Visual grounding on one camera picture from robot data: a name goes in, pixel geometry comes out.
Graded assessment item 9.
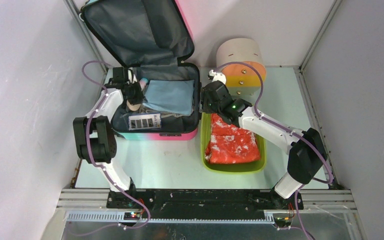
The light blue garment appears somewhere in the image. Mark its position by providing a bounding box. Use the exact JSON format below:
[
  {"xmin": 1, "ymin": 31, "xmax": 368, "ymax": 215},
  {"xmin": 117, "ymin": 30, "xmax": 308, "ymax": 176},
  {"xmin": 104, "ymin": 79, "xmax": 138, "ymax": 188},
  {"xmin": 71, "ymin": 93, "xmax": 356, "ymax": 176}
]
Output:
[{"xmin": 143, "ymin": 80, "xmax": 195, "ymax": 116}]

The red white tie-dye garment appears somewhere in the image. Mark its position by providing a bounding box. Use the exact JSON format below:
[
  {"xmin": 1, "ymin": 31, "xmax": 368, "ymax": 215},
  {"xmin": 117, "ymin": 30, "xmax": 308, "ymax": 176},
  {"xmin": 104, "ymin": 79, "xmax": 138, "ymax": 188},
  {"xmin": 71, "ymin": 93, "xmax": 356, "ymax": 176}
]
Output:
[{"xmin": 204, "ymin": 113, "xmax": 261, "ymax": 165}]

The pink and teal kids suitcase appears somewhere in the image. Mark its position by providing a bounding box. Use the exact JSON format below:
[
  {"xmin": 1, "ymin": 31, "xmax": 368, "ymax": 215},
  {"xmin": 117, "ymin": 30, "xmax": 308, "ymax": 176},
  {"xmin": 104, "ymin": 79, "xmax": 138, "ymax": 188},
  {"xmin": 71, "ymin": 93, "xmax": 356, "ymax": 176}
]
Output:
[{"xmin": 80, "ymin": 0, "xmax": 201, "ymax": 141}]

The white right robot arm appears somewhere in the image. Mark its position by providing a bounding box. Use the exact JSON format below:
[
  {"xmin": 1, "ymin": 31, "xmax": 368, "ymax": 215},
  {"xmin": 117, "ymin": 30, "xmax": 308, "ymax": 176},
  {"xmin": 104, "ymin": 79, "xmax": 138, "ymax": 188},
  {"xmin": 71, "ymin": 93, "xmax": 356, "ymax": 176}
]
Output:
[{"xmin": 201, "ymin": 80, "xmax": 329, "ymax": 209}]

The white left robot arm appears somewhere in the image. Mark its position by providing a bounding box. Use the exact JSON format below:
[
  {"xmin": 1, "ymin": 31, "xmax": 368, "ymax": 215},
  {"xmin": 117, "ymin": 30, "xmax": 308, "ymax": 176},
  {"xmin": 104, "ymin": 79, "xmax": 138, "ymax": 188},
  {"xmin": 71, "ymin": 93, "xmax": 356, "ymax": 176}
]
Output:
[{"xmin": 72, "ymin": 65, "xmax": 138, "ymax": 208}]

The pink tube with teal cap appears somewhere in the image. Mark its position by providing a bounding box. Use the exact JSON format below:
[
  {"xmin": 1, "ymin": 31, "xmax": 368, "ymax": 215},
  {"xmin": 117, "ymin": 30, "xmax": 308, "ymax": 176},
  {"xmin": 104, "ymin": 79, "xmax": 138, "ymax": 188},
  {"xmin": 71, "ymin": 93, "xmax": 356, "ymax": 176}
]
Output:
[{"xmin": 139, "ymin": 77, "xmax": 149, "ymax": 90}]

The beige orange round storage box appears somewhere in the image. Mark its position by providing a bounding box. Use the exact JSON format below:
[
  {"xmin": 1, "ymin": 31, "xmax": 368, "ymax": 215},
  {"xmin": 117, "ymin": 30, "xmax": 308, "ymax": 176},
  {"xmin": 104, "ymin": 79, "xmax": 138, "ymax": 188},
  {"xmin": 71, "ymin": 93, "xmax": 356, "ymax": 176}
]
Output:
[{"xmin": 215, "ymin": 38, "xmax": 267, "ymax": 96}]

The green plastic bin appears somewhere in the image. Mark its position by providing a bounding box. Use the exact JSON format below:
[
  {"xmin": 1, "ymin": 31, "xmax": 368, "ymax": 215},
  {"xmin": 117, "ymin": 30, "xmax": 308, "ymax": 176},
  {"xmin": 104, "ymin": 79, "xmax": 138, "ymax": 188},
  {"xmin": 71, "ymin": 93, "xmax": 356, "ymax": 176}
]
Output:
[{"xmin": 200, "ymin": 113, "xmax": 266, "ymax": 174}]

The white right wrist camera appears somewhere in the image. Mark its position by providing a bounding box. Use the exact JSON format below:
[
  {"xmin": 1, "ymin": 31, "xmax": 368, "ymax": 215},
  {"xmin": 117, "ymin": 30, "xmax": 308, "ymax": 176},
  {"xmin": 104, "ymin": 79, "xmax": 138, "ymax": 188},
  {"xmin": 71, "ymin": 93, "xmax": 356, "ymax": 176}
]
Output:
[{"xmin": 208, "ymin": 69, "xmax": 227, "ymax": 85}]

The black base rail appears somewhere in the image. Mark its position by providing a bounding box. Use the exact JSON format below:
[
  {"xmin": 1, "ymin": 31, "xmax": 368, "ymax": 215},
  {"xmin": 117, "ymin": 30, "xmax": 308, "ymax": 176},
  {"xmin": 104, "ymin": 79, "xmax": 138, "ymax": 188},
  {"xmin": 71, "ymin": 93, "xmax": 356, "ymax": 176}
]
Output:
[{"xmin": 106, "ymin": 188, "xmax": 304, "ymax": 221}]

